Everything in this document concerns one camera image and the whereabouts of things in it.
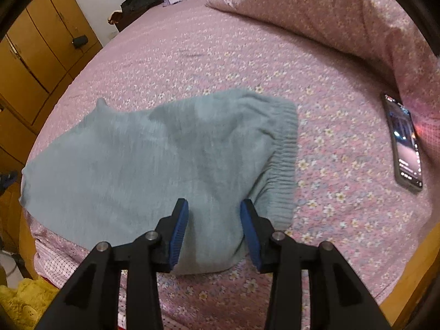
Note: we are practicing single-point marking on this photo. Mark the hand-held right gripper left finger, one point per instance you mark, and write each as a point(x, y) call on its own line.
point(178, 233)

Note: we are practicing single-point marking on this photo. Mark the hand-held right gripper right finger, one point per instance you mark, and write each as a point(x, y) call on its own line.
point(249, 233)

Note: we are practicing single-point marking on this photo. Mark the grey-green knit pants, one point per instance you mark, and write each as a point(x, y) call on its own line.
point(137, 161)

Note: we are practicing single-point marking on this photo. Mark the yellow fluffy cloth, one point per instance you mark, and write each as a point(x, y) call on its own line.
point(24, 302)

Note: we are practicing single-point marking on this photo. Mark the bed with pink floral sheet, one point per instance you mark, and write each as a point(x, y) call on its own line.
point(223, 58)

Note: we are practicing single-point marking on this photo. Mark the dark blue cloth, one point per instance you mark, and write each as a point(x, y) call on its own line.
point(7, 180)

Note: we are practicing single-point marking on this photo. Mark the black smartphone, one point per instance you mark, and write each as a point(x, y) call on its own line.
point(405, 144)

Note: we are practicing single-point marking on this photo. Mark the small black device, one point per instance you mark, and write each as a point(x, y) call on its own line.
point(80, 42)

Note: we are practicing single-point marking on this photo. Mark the dark wooden nightstand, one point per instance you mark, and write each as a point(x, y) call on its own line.
point(129, 20)

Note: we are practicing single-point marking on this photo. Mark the brown plush item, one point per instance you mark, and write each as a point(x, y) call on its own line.
point(115, 17)

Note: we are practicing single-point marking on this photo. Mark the wooden wardrobe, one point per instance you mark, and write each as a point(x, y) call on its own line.
point(34, 58)

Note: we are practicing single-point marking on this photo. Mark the pink floral quilt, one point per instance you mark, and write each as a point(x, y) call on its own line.
point(326, 10)

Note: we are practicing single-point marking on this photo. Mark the dark clothes pile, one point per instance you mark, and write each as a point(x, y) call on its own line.
point(139, 0)

